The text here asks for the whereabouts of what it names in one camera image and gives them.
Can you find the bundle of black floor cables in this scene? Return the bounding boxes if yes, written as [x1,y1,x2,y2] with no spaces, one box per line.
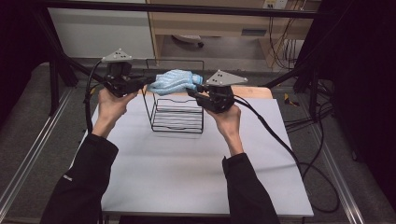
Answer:
[284,102,334,133]

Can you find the hanging black cables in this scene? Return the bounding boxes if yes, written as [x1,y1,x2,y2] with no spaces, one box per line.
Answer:
[267,16,301,70]

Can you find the white table cover board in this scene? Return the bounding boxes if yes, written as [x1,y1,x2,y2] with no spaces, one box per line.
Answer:
[69,92,315,218]

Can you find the aluminium floor rail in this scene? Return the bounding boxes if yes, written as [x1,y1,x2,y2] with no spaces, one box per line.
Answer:
[310,123,366,224]
[0,88,73,213]

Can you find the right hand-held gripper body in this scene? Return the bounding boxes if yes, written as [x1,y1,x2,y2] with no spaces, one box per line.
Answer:
[193,69,249,114]

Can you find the wooden table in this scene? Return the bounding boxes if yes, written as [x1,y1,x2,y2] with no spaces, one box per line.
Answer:
[106,81,275,100]

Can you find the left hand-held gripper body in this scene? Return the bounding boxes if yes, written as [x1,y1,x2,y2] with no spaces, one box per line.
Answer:
[100,48,148,98]

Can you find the white cabinet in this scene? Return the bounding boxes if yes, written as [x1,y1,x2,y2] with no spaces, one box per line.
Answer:
[48,7,155,60]

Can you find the hand-held gripper cable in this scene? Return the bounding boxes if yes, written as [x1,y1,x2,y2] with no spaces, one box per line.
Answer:
[83,60,105,135]
[233,94,341,215]

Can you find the black metal frame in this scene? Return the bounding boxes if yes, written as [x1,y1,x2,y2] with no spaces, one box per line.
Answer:
[29,0,332,123]

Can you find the wooden desk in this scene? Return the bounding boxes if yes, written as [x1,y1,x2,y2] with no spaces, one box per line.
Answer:
[145,0,322,68]

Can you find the right hand-held gripper cable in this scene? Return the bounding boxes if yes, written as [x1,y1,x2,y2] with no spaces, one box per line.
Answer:
[233,94,341,215]

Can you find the person's right hand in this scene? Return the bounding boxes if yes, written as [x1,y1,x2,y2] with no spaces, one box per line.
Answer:
[205,104,243,138]

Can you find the black wire rack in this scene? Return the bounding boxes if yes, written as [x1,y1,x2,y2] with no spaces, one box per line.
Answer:
[141,58,205,135]

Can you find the left hand-held gripper cable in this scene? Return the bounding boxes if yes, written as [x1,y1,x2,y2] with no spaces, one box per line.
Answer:
[83,60,105,135]

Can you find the person's left hand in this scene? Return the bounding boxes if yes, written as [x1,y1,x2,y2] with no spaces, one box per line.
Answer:
[96,87,138,126]

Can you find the white chair base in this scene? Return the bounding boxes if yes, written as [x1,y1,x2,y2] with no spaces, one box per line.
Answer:
[170,34,205,49]

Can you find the white power strip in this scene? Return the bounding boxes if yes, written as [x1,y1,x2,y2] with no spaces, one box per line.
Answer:
[262,0,290,10]

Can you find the blue striped cloth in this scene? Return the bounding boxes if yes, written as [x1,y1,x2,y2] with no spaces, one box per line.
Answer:
[146,68,204,97]

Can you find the black curtain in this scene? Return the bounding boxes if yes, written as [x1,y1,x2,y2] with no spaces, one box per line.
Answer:
[0,0,43,126]
[306,0,396,206]

